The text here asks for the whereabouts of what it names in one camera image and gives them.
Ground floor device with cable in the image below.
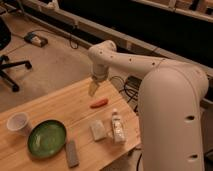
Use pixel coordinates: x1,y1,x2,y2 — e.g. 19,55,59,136
24,32,48,47

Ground black office chair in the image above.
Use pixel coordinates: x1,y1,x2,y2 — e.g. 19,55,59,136
0,17,32,92

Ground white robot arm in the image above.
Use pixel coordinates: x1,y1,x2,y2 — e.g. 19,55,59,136
88,40,209,171

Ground black floor cables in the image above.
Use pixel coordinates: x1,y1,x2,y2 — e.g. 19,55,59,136
111,75,141,114

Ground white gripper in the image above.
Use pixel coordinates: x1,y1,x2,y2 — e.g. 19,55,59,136
88,65,109,97

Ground orange carrot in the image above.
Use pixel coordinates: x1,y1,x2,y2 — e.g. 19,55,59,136
90,98,108,108

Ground small clear bottle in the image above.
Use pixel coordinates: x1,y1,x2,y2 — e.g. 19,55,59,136
111,108,126,143

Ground green round plate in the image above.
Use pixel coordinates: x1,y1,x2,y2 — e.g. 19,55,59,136
27,120,67,159

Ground grey rectangular block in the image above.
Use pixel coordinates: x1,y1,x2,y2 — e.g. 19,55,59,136
65,140,79,168

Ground long metal rail frame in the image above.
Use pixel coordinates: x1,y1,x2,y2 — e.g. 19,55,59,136
19,0,213,101

